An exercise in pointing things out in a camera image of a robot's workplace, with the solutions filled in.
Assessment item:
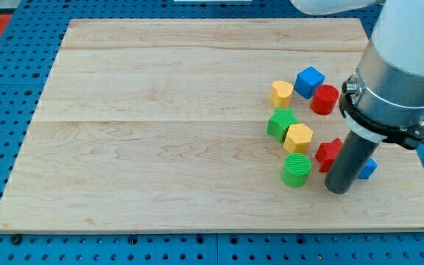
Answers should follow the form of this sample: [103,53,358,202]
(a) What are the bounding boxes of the red star block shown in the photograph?
[315,138,343,173]

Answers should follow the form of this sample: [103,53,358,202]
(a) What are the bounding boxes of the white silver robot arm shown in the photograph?
[339,0,424,149]

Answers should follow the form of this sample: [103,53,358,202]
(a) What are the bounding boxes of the green star block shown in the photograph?
[266,107,300,142]

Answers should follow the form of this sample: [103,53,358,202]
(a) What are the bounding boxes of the light wooden board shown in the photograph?
[0,18,424,234]

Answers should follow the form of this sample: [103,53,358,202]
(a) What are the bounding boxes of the yellow heart block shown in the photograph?
[269,80,294,109]

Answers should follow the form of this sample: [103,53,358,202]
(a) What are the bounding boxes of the yellow hexagon block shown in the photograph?
[283,123,314,155]

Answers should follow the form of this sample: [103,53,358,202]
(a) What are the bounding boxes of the green cylinder block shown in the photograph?
[281,153,312,188]

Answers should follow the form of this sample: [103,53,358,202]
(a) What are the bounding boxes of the blue cube block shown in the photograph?
[294,66,325,99]

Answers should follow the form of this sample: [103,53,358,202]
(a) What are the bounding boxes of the red cylinder block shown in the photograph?
[311,84,339,116]

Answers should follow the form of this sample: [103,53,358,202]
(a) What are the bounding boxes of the dark grey cylinder pusher tool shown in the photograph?
[325,131,378,194]

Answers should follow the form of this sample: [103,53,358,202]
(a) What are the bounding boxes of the small blue block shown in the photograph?
[357,158,378,180]

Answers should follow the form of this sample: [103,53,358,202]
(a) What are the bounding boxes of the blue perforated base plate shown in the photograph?
[0,0,424,264]

